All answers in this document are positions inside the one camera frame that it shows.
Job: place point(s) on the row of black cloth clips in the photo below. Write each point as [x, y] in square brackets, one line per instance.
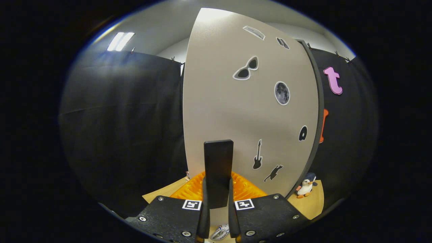
[336, 53]

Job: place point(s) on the white striped shoe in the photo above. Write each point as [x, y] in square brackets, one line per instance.
[220, 233]

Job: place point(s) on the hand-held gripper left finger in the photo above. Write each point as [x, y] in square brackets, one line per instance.
[168, 216]

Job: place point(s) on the black backdrop cloth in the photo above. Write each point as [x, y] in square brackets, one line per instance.
[128, 128]

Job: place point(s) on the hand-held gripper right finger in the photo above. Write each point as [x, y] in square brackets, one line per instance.
[266, 216]

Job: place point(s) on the grey shoe cabinet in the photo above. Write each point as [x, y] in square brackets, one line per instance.
[319, 101]

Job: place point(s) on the penguin plush toy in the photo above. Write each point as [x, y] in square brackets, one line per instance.
[306, 187]

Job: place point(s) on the ceiling light panel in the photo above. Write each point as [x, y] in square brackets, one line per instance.
[120, 41]

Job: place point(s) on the beige shoe cabinet door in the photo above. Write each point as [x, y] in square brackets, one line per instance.
[219, 111]

